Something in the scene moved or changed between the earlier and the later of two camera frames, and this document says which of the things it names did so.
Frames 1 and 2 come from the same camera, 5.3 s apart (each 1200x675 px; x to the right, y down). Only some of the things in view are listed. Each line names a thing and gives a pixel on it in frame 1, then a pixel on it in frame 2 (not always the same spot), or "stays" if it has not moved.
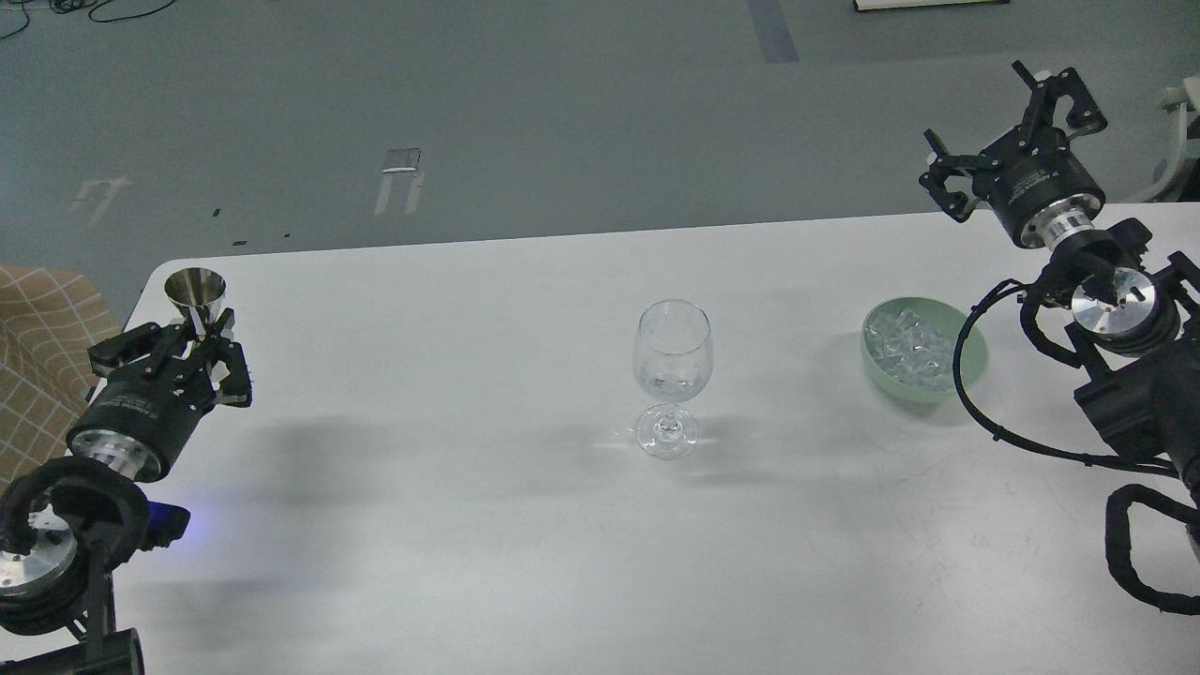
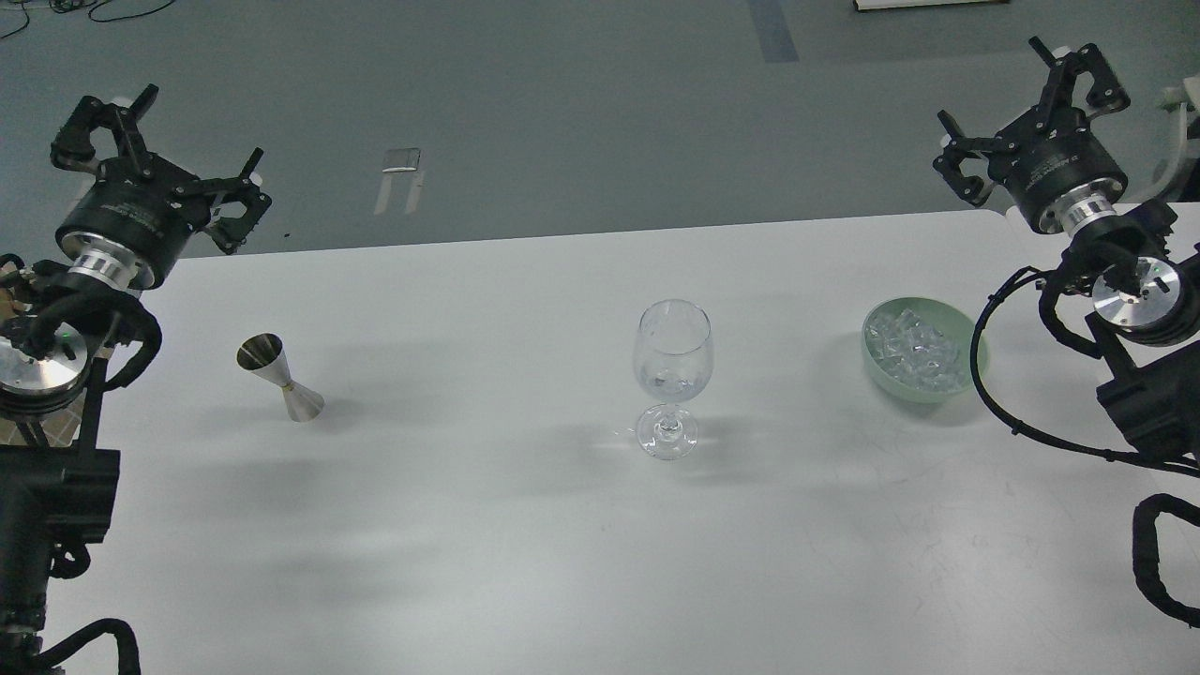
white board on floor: [898, 5] stays
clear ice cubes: [912, 351] stays
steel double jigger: [200, 292] -> [263, 352]
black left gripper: [142, 415] -> [130, 222]
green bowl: [911, 342] stays
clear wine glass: [672, 349] stays
